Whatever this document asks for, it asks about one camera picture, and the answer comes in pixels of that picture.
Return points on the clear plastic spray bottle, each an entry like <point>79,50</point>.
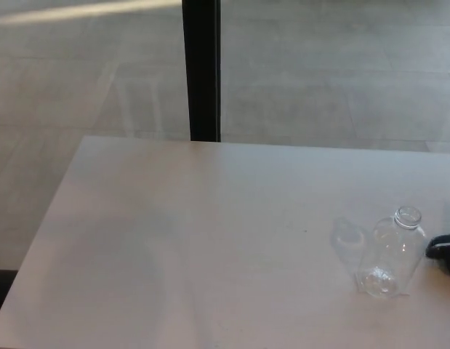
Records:
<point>388,254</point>

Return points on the black vertical window post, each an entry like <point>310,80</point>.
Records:
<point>204,72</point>

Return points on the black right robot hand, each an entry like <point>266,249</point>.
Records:
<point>445,252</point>

